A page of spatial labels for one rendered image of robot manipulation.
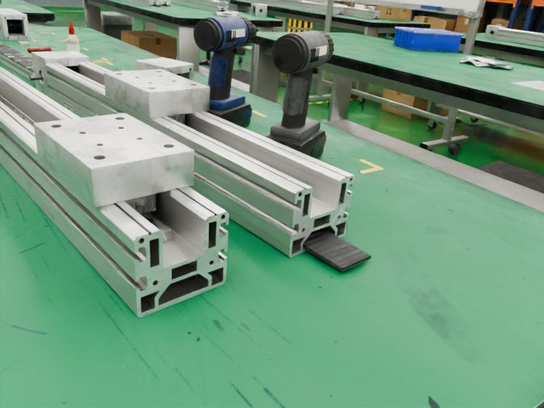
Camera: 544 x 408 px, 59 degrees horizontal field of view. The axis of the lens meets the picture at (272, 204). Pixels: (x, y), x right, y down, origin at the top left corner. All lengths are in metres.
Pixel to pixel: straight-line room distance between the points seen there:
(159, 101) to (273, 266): 0.34
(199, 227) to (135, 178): 0.08
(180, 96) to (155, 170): 0.31
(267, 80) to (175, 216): 2.49
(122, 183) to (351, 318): 0.26
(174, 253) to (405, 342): 0.23
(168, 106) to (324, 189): 0.30
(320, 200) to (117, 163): 0.26
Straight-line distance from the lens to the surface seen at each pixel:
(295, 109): 0.81
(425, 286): 0.57
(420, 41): 2.86
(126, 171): 0.48
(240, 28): 0.99
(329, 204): 0.60
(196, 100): 0.81
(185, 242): 0.50
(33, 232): 0.64
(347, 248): 0.58
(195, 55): 3.74
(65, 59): 1.22
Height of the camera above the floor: 1.07
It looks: 25 degrees down
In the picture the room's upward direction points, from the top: 5 degrees clockwise
